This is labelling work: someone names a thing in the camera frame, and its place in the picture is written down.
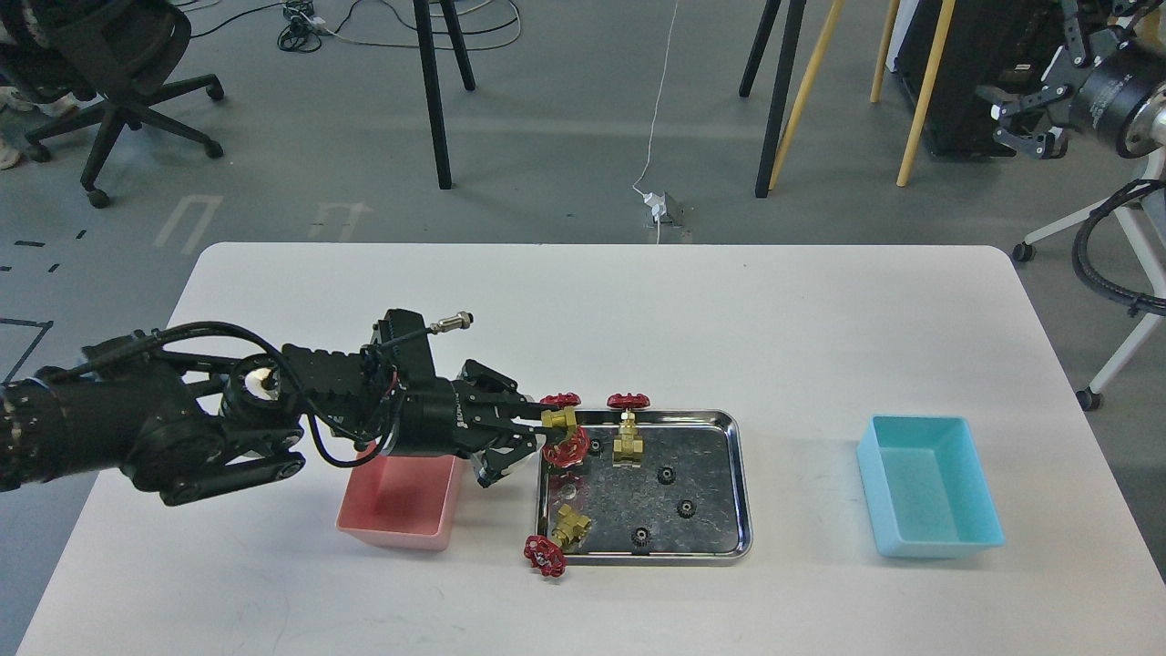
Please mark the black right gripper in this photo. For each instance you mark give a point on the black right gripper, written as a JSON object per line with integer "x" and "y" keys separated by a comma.
{"x": 1120, "y": 104}

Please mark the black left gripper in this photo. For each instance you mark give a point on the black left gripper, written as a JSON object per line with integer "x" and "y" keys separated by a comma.
{"x": 427, "y": 424}

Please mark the brass valve red wheel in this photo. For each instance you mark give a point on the brass valve red wheel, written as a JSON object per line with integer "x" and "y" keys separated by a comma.
{"x": 568, "y": 452}

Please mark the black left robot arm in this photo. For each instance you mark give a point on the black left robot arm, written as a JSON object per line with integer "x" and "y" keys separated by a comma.
{"x": 205, "y": 409}

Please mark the brass valve top left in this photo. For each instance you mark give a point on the brass valve top left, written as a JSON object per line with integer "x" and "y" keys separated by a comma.
{"x": 563, "y": 414}

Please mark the brass valve top middle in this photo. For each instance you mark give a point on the brass valve top middle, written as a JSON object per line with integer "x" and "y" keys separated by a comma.
{"x": 628, "y": 446}

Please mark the pink plastic box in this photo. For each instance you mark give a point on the pink plastic box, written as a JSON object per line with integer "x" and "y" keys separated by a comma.
{"x": 402, "y": 502}

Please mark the brass valve bottom left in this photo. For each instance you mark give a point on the brass valve bottom left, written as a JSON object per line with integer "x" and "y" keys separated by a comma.
{"x": 547, "y": 553}

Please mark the blue plastic box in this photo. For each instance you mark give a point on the blue plastic box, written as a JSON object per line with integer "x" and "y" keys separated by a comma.
{"x": 925, "y": 488}

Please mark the black equipment case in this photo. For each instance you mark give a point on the black equipment case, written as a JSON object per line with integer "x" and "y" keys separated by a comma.
{"x": 1004, "y": 44}

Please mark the metal tray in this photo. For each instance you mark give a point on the metal tray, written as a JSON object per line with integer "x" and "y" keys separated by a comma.
{"x": 704, "y": 448}

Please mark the white power adapter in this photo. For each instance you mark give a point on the white power adapter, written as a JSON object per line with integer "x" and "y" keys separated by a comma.
{"x": 665, "y": 209}

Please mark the black tripod legs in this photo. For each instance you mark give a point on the black tripod legs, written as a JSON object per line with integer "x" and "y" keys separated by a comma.
{"x": 793, "y": 24}

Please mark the black stand leg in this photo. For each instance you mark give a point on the black stand leg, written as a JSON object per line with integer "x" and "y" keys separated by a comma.
{"x": 434, "y": 105}

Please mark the black office chair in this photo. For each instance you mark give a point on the black office chair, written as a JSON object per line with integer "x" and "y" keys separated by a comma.
{"x": 116, "y": 55}

